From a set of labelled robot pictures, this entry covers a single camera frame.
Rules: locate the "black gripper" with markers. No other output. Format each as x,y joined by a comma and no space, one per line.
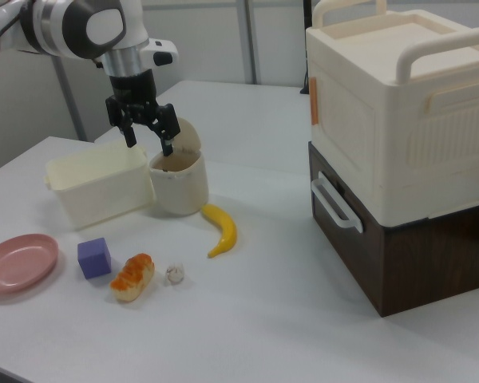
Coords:
133,89

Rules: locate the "white paper ball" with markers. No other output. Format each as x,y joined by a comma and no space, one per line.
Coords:
175,273

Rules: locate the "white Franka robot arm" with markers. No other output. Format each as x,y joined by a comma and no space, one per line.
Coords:
64,28

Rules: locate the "cream trash can with lid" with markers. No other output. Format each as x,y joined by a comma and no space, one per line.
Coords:
179,187

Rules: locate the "cream rectangular plastic bin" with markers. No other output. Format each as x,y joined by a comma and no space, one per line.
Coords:
100,187

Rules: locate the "yellow banana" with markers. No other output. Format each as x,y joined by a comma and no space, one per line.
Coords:
225,233

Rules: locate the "purple cube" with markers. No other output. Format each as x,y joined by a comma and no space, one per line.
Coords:
93,258

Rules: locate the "orange glazed bread roll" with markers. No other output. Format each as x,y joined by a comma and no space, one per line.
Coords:
132,277

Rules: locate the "orange tape strip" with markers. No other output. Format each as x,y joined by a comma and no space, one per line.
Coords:
314,101

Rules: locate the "pink plate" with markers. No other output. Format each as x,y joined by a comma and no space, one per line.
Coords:
18,263

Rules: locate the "white toaster oven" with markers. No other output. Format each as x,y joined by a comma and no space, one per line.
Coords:
423,263

